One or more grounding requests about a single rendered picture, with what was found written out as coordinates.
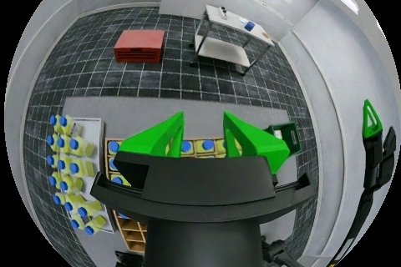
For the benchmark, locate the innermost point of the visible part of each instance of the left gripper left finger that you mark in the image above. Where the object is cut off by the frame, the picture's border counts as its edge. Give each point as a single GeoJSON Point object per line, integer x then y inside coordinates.
{"type": "Point", "coordinates": [154, 141]}

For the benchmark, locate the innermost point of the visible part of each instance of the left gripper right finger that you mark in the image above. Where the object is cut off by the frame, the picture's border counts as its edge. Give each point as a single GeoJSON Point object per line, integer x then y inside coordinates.
{"type": "Point", "coordinates": [253, 142]}

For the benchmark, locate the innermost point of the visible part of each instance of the white rimmed tray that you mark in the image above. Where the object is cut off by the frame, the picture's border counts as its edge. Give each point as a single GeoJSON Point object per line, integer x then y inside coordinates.
{"type": "Point", "coordinates": [92, 129]}

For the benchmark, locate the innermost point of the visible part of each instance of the brown cardboard carton with dividers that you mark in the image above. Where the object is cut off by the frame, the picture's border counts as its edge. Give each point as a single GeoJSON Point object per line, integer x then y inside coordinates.
{"type": "Point", "coordinates": [132, 233]}

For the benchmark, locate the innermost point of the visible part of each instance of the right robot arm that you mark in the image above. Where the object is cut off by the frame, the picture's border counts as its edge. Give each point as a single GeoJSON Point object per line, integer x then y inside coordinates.
{"type": "Point", "coordinates": [374, 179]}

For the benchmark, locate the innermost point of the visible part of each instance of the green plastic crate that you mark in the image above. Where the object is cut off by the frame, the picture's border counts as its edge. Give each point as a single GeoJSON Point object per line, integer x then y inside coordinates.
{"type": "Point", "coordinates": [287, 136]}

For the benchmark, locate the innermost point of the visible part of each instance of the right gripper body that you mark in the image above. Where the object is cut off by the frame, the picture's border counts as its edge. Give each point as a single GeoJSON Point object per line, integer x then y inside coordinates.
{"type": "Point", "coordinates": [368, 147]}

